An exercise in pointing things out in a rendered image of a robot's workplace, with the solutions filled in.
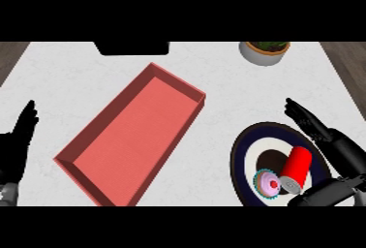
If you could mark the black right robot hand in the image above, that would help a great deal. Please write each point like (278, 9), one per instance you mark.
(330, 151)

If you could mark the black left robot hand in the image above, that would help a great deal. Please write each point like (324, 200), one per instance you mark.
(20, 142)

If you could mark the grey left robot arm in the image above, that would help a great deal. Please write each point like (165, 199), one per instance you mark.
(8, 194)

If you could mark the dark blue and white plate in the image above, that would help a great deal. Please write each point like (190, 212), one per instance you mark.
(253, 151)

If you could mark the pink frosted cupcake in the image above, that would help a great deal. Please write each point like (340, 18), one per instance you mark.
(268, 184)

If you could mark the red cardboard box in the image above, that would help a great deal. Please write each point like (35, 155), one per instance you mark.
(132, 133)

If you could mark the red can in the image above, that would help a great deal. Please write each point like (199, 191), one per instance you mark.
(296, 171)

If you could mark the potted plant in white pot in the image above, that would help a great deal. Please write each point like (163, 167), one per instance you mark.
(265, 51)

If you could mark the black appliance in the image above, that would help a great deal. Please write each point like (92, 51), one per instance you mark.
(132, 47)

